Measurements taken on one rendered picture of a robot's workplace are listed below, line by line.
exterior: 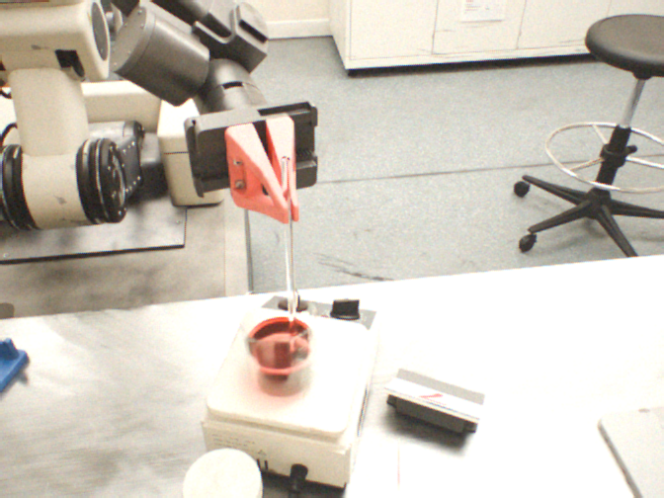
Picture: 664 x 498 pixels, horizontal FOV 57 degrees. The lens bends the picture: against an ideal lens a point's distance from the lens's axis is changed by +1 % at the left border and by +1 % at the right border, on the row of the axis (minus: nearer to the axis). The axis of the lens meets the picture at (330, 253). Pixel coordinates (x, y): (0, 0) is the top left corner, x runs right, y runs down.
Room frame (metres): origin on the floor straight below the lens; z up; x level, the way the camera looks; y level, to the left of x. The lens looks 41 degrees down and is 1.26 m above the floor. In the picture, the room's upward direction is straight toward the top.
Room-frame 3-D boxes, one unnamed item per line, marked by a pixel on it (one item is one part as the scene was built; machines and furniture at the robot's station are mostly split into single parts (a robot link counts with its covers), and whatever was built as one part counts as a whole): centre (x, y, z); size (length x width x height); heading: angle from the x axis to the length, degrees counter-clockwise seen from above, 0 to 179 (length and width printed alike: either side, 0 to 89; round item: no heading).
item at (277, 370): (0.32, 0.04, 0.88); 0.07 x 0.06 x 0.08; 146
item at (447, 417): (0.36, -0.10, 0.77); 0.09 x 0.06 x 0.04; 68
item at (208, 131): (0.37, 0.05, 1.01); 0.09 x 0.07 x 0.07; 21
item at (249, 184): (0.38, 0.03, 1.01); 0.09 x 0.07 x 0.07; 21
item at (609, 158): (1.59, -0.86, 0.28); 0.40 x 0.40 x 0.05
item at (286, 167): (0.34, 0.03, 0.95); 0.01 x 0.01 x 0.20; 21
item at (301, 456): (0.36, 0.03, 0.79); 0.22 x 0.13 x 0.08; 168
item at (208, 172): (0.44, 0.07, 1.01); 0.10 x 0.07 x 0.07; 111
